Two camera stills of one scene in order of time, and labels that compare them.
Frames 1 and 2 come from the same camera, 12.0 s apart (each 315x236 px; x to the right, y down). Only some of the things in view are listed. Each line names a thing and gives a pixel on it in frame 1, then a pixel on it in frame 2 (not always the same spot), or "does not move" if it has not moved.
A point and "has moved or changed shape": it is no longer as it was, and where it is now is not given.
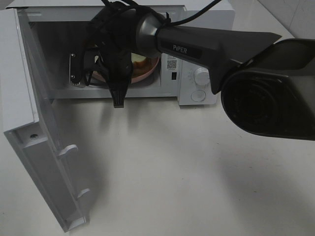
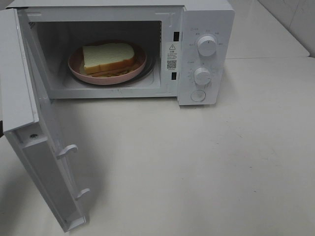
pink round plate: (101, 76) has moved or changed shape
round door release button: (198, 95) does not move
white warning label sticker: (172, 63) does not move
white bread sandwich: (141, 63) has moved or changed shape
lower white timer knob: (202, 76) does not move
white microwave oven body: (56, 28) does not move
